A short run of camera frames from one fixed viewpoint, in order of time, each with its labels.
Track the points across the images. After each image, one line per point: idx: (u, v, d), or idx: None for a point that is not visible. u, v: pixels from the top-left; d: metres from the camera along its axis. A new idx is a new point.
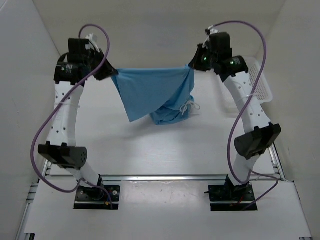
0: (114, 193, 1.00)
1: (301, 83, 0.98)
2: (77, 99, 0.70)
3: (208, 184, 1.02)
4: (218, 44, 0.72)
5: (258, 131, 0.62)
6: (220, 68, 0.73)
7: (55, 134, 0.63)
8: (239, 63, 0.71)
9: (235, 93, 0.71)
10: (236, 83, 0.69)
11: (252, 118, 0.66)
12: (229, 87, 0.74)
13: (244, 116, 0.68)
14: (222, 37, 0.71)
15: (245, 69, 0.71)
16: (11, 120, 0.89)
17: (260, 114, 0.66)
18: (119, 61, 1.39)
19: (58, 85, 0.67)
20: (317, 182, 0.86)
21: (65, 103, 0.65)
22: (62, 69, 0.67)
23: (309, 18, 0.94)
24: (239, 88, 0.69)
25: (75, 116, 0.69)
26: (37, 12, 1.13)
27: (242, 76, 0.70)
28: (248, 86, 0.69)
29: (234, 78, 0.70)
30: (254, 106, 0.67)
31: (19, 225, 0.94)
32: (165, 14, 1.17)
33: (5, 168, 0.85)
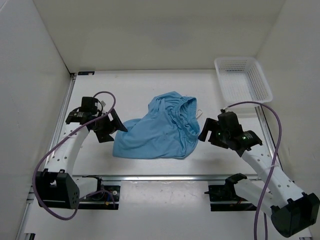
0: (114, 194, 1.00)
1: (302, 83, 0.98)
2: (81, 138, 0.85)
3: (208, 184, 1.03)
4: (227, 122, 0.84)
5: (293, 203, 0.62)
6: (234, 143, 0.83)
7: (56, 161, 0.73)
8: (251, 136, 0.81)
9: (255, 166, 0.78)
10: (254, 155, 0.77)
11: (282, 190, 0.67)
12: (248, 160, 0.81)
13: (272, 188, 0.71)
14: (230, 117, 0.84)
15: (258, 142, 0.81)
16: (11, 119, 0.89)
17: (289, 185, 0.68)
18: (119, 61, 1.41)
19: (68, 124, 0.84)
20: (317, 182, 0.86)
21: (71, 136, 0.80)
22: (74, 114, 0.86)
23: (310, 18, 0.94)
24: (258, 159, 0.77)
25: (76, 153, 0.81)
26: (37, 12, 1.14)
27: (258, 149, 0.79)
28: (266, 157, 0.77)
29: (250, 152, 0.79)
30: (279, 177, 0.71)
31: (19, 225, 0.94)
32: (165, 15, 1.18)
33: (5, 167, 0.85)
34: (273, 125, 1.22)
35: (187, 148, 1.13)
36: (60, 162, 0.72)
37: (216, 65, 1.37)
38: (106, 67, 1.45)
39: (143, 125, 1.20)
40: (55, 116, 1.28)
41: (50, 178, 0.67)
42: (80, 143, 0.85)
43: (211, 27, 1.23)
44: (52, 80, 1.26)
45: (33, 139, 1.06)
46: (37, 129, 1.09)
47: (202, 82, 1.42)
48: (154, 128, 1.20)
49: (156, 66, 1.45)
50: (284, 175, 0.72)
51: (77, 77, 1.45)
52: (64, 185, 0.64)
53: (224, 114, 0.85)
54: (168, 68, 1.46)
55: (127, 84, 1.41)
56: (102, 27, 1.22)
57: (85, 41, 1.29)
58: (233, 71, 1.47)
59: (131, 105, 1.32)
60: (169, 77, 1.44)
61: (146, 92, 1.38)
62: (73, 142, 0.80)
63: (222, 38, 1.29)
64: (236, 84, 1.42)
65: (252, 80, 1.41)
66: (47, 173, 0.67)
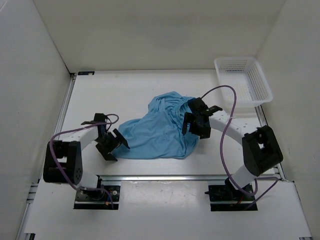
0: (114, 194, 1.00)
1: (302, 83, 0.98)
2: (91, 137, 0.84)
3: (208, 184, 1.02)
4: (195, 105, 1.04)
5: (250, 135, 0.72)
6: (203, 117, 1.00)
7: (69, 137, 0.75)
8: (214, 108, 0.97)
9: (219, 125, 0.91)
10: (216, 118, 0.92)
11: (240, 130, 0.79)
12: (213, 124, 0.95)
13: (234, 133, 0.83)
14: (197, 100, 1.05)
15: (219, 109, 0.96)
16: (11, 119, 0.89)
17: (245, 126, 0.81)
18: (119, 61, 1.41)
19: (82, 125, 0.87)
20: (317, 183, 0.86)
21: (86, 129, 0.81)
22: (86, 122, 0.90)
23: (310, 18, 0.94)
24: (219, 119, 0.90)
25: (84, 145, 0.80)
26: (37, 12, 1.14)
27: (219, 113, 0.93)
28: (225, 116, 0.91)
29: (213, 116, 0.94)
30: (237, 122, 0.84)
31: (20, 225, 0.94)
32: (165, 15, 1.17)
33: (5, 167, 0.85)
34: (273, 125, 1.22)
35: (187, 149, 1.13)
36: (74, 138, 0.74)
37: (216, 65, 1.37)
38: (106, 66, 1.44)
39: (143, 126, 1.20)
40: (54, 116, 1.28)
41: (63, 146, 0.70)
42: (90, 139, 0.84)
43: (211, 26, 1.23)
44: (52, 80, 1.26)
45: (33, 139, 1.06)
46: (37, 129, 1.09)
47: (202, 82, 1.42)
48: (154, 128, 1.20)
49: (156, 66, 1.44)
50: (240, 121, 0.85)
51: (77, 77, 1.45)
52: (74, 149, 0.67)
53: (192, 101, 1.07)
54: (168, 68, 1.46)
55: (127, 84, 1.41)
56: (102, 27, 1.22)
57: (85, 41, 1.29)
58: (233, 72, 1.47)
59: (131, 105, 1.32)
60: (169, 77, 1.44)
61: (146, 92, 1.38)
62: (87, 132, 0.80)
63: (222, 38, 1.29)
64: (236, 84, 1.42)
65: (252, 80, 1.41)
66: (61, 143, 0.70)
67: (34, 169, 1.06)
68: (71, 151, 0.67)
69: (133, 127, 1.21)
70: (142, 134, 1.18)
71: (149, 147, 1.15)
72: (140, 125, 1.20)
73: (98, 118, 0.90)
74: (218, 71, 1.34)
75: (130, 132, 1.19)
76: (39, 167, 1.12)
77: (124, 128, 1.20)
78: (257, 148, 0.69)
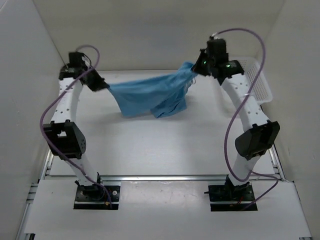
0: (114, 194, 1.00)
1: (302, 83, 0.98)
2: (77, 91, 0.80)
3: (208, 184, 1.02)
4: (214, 48, 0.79)
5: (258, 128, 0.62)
6: (217, 70, 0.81)
7: (59, 114, 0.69)
8: (235, 65, 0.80)
9: (232, 93, 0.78)
10: (232, 84, 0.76)
11: (250, 116, 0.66)
12: (226, 89, 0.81)
13: (243, 116, 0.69)
14: (218, 43, 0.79)
15: (240, 72, 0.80)
16: (11, 119, 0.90)
17: (258, 113, 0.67)
18: (119, 61, 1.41)
19: (61, 81, 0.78)
20: (317, 183, 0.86)
21: (68, 91, 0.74)
22: (66, 71, 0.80)
23: (310, 18, 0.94)
24: (235, 88, 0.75)
25: (75, 106, 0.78)
26: (37, 12, 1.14)
27: (238, 78, 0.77)
28: (244, 86, 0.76)
29: (230, 79, 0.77)
30: (250, 105, 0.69)
31: (19, 225, 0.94)
32: (165, 15, 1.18)
33: (5, 167, 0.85)
34: None
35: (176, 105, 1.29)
36: (66, 113, 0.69)
37: None
38: (106, 66, 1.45)
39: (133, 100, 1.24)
40: None
41: (57, 127, 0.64)
42: (77, 97, 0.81)
43: (210, 27, 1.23)
44: (52, 80, 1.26)
45: (33, 139, 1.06)
46: (36, 129, 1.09)
47: (202, 82, 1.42)
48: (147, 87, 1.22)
49: (156, 66, 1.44)
50: (256, 103, 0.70)
51: None
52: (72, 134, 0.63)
53: (212, 41, 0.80)
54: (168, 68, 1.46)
55: None
56: (101, 27, 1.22)
57: (85, 41, 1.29)
58: None
59: (131, 105, 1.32)
60: None
61: None
62: (72, 95, 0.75)
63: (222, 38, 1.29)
64: None
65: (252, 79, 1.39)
66: (54, 125, 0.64)
67: (34, 169, 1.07)
68: (68, 133, 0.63)
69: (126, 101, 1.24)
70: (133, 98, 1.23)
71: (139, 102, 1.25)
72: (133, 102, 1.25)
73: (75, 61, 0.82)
74: None
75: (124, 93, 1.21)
76: (39, 167, 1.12)
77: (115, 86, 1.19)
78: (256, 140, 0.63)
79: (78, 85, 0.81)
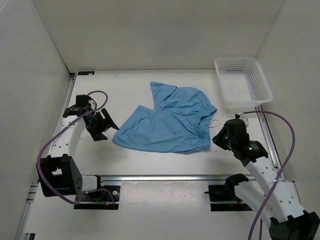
0: (114, 194, 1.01)
1: (302, 83, 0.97)
2: (78, 130, 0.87)
3: (208, 184, 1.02)
4: (235, 130, 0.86)
5: (294, 221, 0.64)
6: (240, 152, 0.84)
7: (58, 148, 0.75)
8: (257, 147, 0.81)
9: (258, 177, 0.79)
10: (258, 168, 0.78)
11: (283, 206, 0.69)
12: (251, 171, 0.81)
13: (274, 202, 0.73)
14: (238, 124, 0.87)
15: (264, 153, 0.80)
16: (11, 119, 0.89)
17: (291, 201, 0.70)
18: (119, 61, 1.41)
19: (65, 118, 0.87)
20: (317, 183, 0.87)
21: (70, 127, 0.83)
22: (70, 109, 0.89)
23: (311, 18, 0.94)
24: (262, 173, 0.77)
25: (75, 143, 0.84)
26: (37, 12, 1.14)
27: (263, 162, 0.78)
28: (271, 171, 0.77)
29: (255, 164, 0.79)
30: (282, 192, 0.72)
31: (19, 225, 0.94)
32: (164, 15, 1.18)
33: (5, 167, 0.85)
34: (273, 125, 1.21)
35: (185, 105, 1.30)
36: (64, 146, 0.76)
37: (216, 65, 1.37)
38: (106, 66, 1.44)
39: (147, 129, 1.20)
40: (55, 116, 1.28)
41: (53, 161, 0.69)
42: (78, 134, 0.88)
43: (211, 26, 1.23)
44: (52, 80, 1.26)
45: (33, 140, 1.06)
46: (36, 129, 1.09)
47: (202, 82, 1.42)
48: (171, 130, 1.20)
49: (155, 66, 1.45)
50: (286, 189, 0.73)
51: (77, 77, 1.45)
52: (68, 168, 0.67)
53: (231, 122, 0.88)
54: (168, 68, 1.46)
55: (126, 84, 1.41)
56: (101, 27, 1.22)
57: (85, 41, 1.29)
58: (233, 71, 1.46)
59: (131, 106, 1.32)
60: (168, 77, 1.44)
61: (146, 92, 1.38)
62: (73, 131, 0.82)
63: (222, 38, 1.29)
64: (237, 84, 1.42)
65: (251, 80, 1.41)
66: (50, 159, 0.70)
67: (34, 169, 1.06)
68: (63, 166, 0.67)
69: (139, 117, 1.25)
70: (146, 129, 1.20)
71: (151, 115, 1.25)
72: (147, 112, 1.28)
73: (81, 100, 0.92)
74: (217, 71, 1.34)
75: (136, 125, 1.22)
76: None
77: (119, 136, 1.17)
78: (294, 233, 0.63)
79: (80, 127, 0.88)
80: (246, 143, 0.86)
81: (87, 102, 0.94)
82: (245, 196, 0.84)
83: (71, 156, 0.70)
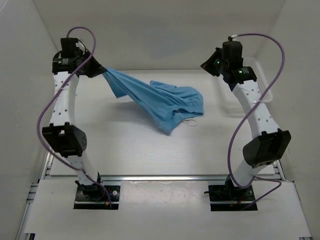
0: (114, 194, 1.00)
1: (302, 82, 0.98)
2: (73, 86, 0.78)
3: (208, 184, 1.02)
4: (230, 52, 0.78)
5: (266, 134, 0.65)
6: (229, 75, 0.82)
7: (58, 115, 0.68)
8: (247, 72, 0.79)
9: (243, 99, 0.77)
10: (243, 89, 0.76)
11: (260, 123, 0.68)
12: (237, 95, 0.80)
13: (252, 121, 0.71)
14: (235, 46, 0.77)
15: (253, 78, 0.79)
16: (11, 118, 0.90)
17: (267, 120, 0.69)
18: (119, 61, 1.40)
19: (56, 75, 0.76)
20: (317, 183, 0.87)
21: (64, 89, 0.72)
22: (59, 62, 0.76)
23: (310, 19, 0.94)
24: (246, 94, 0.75)
25: (73, 102, 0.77)
26: (37, 12, 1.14)
27: (250, 84, 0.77)
28: (255, 93, 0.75)
29: (241, 85, 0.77)
30: (261, 112, 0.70)
31: (19, 226, 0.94)
32: (165, 14, 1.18)
33: (5, 167, 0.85)
34: None
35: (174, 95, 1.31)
36: (65, 116, 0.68)
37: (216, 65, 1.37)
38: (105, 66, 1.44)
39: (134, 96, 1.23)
40: None
41: (56, 127, 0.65)
42: (74, 91, 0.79)
43: (210, 26, 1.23)
44: (52, 79, 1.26)
45: (33, 139, 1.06)
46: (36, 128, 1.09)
47: (202, 82, 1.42)
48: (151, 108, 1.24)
49: (155, 66, 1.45)
50: (266, 110, 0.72)
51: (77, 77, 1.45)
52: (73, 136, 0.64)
53: (229, 43, 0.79)
54: (168, 68, 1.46)
55: None
56: (101, 27, 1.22)
57: (85, 41, 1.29)
58: None
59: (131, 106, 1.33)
60: (169, 76, 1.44)
61: None
62: (69, 93, 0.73)
63: (222, 37, 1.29)
64: None
65: None
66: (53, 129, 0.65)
67: (34, 169, 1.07)
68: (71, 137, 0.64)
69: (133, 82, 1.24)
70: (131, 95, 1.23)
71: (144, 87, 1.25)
72: (154, 94, 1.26)
73: (68, 49, 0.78)
74: None
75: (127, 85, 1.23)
76: (39, 167, 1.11)
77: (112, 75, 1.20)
78: (264, 148, 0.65)
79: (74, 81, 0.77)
80: (237, 66, 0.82)
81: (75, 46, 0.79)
82: (239, 177, 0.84)
83: (73, 125, 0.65)
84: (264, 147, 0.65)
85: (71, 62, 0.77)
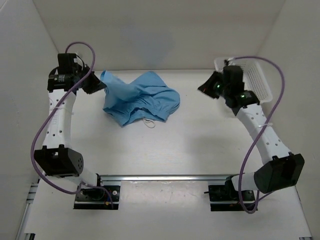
0: (114, 194, 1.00)
1: (302, 83, 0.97)
2: (70, 105, 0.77)
3: (208, 184, 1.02)
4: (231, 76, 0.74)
5: (278, 160, 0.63)
6: (231, 100, 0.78)
7: (52, 137, 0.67)
8: (250, 96, 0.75)
9: (248, 123, 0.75)
10: (248, 114, 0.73)
11: (269, 147, 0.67)
12: (242, 119, 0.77)
13: (261, 146, 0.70)
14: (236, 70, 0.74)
15: (255, 102, 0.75)
16: (11, 118, 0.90)
17: (277, 143, 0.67)
18: (119, 61, 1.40)
19: (51, 93, 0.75)
20: (317, 183, 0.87)
21: (59, 108, 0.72)
22: (55, 79, 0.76)
23: (310, 19, 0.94)
24: (251, 118, 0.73)
25: (69, 121, 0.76)
26: (37, 12, 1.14)
27: (254, 108, 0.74)
28: (260, 116, 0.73)
29: (245, 110, 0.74)
30: (269, 135, 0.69)
31: (19, 226, 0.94)
32: (164, 15, 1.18)
33: (5, 167, 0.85)
34: (273, 125, 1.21)
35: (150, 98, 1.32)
36: (59, 138, 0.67)
37: (216, 65, 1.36)
38: (106, 66, 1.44)
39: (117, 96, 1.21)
40: None
41: (49, 150, 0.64)
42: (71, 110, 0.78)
43: (210, 26, 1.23)
44: None
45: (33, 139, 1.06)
46: (36, 128, 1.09)
47: (202, 82, 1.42)
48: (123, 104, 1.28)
49: (155, 66, 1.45)
50: (274, 133, 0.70)
51: None
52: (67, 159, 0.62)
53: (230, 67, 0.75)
54: (167, 68, 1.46)
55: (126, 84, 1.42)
56: (101, 27, 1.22)
57: (85, 41, 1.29)
58: None
59: None
60: (169, 77, 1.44)
61: None
62: (64, 112, 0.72)
63: (222, 38, 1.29)
64: None
65: (252, 80, 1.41)
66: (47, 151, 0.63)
67: (34, 169, 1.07)
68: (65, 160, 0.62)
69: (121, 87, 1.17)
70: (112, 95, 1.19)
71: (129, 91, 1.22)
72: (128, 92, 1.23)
73: (65, 64, 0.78)
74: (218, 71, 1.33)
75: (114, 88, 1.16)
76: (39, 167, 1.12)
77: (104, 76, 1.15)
78: (277, 175, 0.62)
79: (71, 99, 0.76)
80: (238, 90, 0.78)
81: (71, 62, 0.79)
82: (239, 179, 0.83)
83: (68, 148, 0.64)
84: (277, 175, 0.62)
85: (69, 77, 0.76)
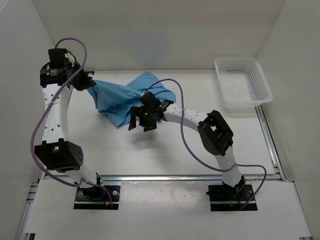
0: (114, 193, 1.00)
1: (302, 83, 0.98)
2: (66, 98, 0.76)
3: (208, 184, 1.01)
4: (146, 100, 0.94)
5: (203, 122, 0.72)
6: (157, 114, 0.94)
7: (50, 132, 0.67)
8: (166, 103, 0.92)
9: (175, 118, 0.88)
10: (170, 112, 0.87)
11: (194, 120, 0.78)
12: (171, 118, 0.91)
13: (190, 123, 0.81)
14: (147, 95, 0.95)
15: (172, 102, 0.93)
16: (11, 118, 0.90)
17: (197, 114, 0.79)
18: (119, 61, 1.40)
19: (45, 88, 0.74)
20: (317, 183, 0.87)
21: (55, 102, 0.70)
22: (47, 74, 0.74)
23: (310, 19, 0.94)
24: (173, 112, 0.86)
25: (66, 115, 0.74)
26: (37, 12, 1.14)
27: (171, 106, 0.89)
28: (179, 107, 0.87)
29: (166, 111, 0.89)
30: (189, 113, 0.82)
31: (19, 226, 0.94)
32: (164, 14, 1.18)
33: (5, 166, 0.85)
34: (273, 125, 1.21)
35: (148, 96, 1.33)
36: (58, 132, 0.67)
37: (216, 65, 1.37)
38: (105, 66, 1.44)
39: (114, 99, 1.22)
40: None
41: (49, 144, 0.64)
42: (67, 104, 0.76)
43: (210, 26, 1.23)
44: None
45: None
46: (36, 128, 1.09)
47: (202, 82, 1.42)
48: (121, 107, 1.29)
49: (155, 66, 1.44)
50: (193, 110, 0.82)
51: None
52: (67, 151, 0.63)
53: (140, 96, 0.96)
54: (167, 68, 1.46)
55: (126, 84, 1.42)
56: (101, 27, 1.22)
57: (85, 41, 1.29)
58: (233, 71, 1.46)
59: None
60: (168, 77, 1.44)
61: None
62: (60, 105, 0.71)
63: (221, 37, 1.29)
64: (236, 84, 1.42)
65: (252, 80, 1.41)
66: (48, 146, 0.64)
67: (34, 169, 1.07)
68: (66, 153, 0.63)
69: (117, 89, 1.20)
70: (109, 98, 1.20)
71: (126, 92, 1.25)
72: (124, 92, 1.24)
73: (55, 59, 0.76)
74: (217, 71, 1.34)
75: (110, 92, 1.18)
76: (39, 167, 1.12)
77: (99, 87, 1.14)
78: (211, 132, 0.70)
79: (65, 93, 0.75)
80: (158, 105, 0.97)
81: (62, 58, 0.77)
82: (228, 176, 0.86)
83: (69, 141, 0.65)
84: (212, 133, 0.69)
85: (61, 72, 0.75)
